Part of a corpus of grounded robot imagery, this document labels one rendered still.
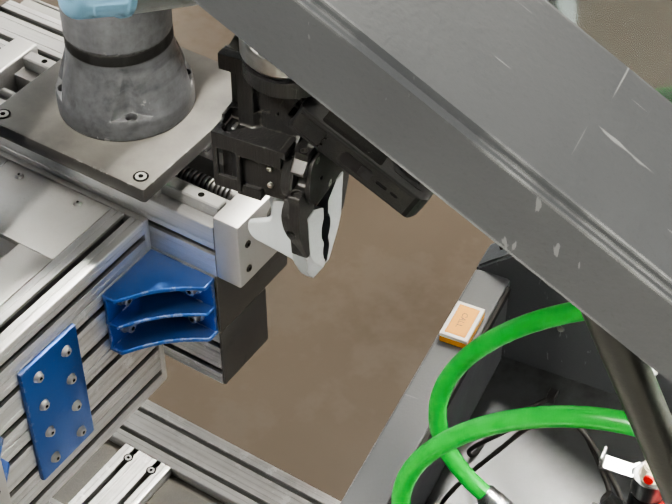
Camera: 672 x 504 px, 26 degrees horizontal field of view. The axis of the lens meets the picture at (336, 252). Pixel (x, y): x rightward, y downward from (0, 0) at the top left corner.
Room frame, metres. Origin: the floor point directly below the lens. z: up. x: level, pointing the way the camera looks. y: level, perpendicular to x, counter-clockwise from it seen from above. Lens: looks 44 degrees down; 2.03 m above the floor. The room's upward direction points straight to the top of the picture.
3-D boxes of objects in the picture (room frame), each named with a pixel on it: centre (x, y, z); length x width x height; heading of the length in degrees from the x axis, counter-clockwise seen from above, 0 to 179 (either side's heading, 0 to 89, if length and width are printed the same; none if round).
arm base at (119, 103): (1.28, 0.23, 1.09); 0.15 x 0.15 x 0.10
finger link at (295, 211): (0.82, 0.03, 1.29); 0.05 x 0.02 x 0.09; 154
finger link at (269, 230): (0.83, 0.04, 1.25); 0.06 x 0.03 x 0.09; 64
